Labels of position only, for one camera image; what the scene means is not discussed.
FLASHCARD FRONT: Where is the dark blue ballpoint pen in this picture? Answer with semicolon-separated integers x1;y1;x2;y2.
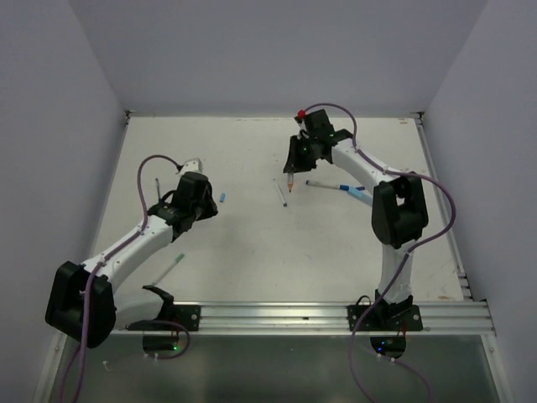
154;177;162;202

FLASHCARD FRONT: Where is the orange capped marker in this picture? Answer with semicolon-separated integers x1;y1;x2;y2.
287;172;294;193

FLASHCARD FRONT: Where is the light blue capped marker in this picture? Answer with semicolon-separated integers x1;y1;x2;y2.
273;179;288;207

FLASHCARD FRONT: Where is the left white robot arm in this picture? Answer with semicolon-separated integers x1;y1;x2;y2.
44;171;217;348

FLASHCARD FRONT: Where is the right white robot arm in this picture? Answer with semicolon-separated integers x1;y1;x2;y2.
283;109;429;330

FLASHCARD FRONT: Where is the black capped marker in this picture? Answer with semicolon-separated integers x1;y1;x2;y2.
305;180;341;190

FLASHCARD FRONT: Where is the green capped marker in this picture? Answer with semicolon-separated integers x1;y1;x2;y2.
151;253;185;286

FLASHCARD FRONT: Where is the thick light blue marker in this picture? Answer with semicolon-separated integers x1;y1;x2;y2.
338;185;373;207

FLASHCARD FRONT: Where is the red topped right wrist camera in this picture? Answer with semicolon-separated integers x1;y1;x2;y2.
295;110;306;123

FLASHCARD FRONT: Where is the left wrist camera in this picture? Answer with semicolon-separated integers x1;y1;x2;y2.
176;158;203;175

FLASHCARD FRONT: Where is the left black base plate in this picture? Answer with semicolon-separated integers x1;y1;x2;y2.
168;304;201;332

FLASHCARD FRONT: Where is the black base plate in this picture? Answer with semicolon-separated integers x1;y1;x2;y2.
347;305;424;332
168;304;201;332

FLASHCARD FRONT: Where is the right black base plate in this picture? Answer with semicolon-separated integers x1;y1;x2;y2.
347;305;424;332

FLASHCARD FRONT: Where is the aluminium mounting rail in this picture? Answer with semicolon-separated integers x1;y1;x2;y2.
111;299;494;335

